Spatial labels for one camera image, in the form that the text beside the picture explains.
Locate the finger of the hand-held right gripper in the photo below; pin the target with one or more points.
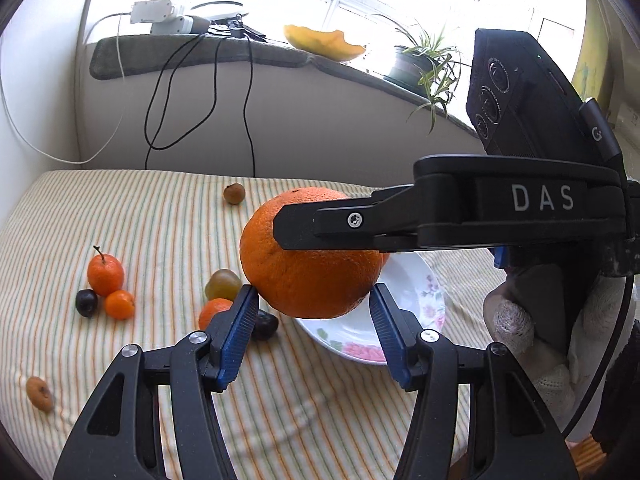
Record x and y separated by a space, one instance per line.
330 225

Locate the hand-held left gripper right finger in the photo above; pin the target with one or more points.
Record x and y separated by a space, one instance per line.
395 342

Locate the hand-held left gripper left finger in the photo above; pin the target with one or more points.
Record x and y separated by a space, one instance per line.
234 342

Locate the dark plum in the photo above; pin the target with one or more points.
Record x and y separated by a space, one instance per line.
265 327
86 303

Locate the green-brown kiwi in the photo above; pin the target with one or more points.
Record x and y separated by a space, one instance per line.
222 284

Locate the white floral plate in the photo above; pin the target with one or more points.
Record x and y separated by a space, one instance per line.
410 280

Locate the small brown kiwi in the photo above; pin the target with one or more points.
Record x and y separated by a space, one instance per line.
234 194

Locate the small kumquat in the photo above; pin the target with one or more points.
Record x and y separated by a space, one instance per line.
120 306

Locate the mandarin with stem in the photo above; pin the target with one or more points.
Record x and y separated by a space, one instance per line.
105 275

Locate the small brownish orange fruit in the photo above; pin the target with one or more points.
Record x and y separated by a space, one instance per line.
40 394

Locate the person's right hand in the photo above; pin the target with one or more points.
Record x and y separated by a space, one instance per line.
510 320

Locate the striped tablecloth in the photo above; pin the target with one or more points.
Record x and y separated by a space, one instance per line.
150 220

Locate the potted spider plant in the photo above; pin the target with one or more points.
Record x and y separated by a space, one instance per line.
410 67

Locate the yellow bowl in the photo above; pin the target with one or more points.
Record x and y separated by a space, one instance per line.
320 42

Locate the grey stone windowsill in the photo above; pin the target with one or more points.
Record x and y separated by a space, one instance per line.
130 55

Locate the yellow green wall poster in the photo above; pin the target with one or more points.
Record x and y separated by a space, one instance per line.
590 75

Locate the black mount clamp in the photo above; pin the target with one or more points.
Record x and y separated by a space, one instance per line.
235 29

